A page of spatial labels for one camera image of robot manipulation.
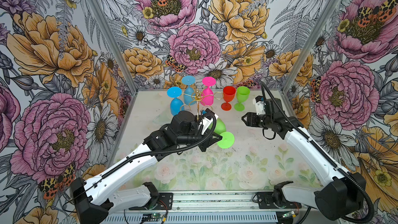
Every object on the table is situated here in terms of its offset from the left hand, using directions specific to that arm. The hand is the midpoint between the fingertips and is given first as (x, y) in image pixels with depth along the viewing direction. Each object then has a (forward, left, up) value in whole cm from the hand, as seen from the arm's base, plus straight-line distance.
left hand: (218, 142), depth 64 cm
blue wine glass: (+24, +20, -5) cm, 32 cm away
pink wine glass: (+26, +4, +1) cm, 26 cm away
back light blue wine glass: (+26, +13, +1) cm, 29 cm away
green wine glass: (+1, -4, +1) cm, 4 cm away
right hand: (+15, -16, -9) cm, 24 cm away
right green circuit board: (-22, -33, -28) cm, 48 cm away
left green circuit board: (-21, +29, -28) cm, 46 cm away
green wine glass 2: (+39, -19, -13) cm, 45 cm away
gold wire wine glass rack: (+24, +8, +2) cm, 26 cm away
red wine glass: (+39, -11, -13) cm, 43 cm away
